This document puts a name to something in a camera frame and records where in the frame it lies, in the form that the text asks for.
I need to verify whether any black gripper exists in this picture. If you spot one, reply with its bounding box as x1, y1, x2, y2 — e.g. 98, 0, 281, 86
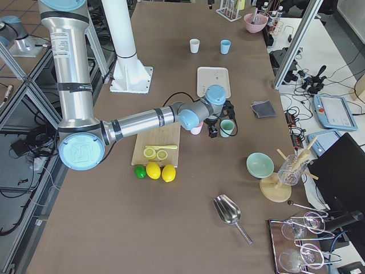
204, 100, 238, 138

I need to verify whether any pink cup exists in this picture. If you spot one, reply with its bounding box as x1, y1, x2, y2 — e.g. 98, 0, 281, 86
190, 122, 204, 135

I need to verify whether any cream white cup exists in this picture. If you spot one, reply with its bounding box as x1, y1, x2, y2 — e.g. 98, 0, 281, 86
189, 38, 200, 54

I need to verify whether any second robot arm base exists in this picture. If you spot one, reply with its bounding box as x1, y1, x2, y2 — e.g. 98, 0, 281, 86
1, 15, 46, 58

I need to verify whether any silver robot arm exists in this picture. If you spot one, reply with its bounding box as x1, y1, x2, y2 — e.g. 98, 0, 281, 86
39, 1, 230, 171

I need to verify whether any cream rabbit tray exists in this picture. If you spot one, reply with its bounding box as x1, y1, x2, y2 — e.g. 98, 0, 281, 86
197, 67, 231, 98

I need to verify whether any green cup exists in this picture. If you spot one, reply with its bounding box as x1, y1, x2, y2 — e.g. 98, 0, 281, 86
220, 119, 235, 138

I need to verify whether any grey folded cloth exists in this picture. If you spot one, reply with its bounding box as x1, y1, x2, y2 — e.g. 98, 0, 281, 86
250, 100, 277, 118

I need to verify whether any green bowl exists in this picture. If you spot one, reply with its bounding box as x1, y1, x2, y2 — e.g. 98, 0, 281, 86
246, 152, 274, 179

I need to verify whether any wooden cutting board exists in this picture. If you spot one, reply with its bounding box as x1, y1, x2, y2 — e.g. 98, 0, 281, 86
131, 122, 181, 168

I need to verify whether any yellow plastic knife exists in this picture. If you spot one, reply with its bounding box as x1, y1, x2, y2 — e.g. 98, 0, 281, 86
145, 145, 178, 150

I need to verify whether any lower lemon slice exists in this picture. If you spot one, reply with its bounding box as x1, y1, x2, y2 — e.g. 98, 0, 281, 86
156, 150, 168, 161

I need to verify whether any lemon slice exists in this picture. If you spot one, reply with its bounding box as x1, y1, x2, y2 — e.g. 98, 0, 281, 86
143, 147, 157, 160
156, 150, 168, 161

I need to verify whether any upper lemon slice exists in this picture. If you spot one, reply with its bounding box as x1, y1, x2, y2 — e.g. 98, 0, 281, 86
143, 147, 157, 160

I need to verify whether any clear glass on stand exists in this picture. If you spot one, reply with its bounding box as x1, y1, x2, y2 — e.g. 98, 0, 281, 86
278, 155, 308, 186

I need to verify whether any wooden cup stand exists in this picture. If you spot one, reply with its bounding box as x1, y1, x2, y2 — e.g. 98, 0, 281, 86
259, 136, 319, 203

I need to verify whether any light blue cup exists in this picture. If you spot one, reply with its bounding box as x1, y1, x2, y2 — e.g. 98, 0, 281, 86
220, 39, 232, 55

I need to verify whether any whole lemon near board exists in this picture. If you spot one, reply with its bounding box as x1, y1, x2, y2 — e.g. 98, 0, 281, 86
145, 162, 161, 180

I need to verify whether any metal ice scoop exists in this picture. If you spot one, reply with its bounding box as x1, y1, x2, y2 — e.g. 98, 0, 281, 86
213, 194, 253, 244

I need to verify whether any green lime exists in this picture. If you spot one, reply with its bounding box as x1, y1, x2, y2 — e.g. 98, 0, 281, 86
134, 166, 147, 179

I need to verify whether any blue teach pendant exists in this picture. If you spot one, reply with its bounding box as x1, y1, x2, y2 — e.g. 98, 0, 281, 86
313, 94, 358, 131

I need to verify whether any pink bowl with ice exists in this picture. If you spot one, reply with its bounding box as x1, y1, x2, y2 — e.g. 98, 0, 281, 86
244, 13, 268, 34

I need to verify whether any black monitor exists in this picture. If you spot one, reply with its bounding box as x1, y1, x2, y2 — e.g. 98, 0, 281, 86
308, 133, 364, 213

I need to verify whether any wine glass upper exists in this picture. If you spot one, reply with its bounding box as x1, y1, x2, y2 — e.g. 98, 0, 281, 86
281, 211, 325, 240

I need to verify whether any wine glass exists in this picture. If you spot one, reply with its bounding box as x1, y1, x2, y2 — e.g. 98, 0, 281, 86
279, 243, 325, 273
281, 211, 325, 240

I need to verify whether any wine glass lower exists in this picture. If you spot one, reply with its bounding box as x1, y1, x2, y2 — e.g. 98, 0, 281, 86
279, 243, 325, 273

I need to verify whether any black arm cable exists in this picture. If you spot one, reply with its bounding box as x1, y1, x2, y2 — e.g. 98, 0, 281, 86
161, 91, 200, 108

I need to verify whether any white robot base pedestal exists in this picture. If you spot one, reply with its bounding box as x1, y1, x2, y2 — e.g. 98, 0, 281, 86
102, 0, 153, 94

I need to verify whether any metal tongs handle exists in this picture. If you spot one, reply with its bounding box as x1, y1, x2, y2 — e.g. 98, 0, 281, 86
251, 7, 258, 25

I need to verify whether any white wire dish rack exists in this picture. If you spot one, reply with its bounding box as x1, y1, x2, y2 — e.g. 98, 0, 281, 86
216, 0, 244, 22

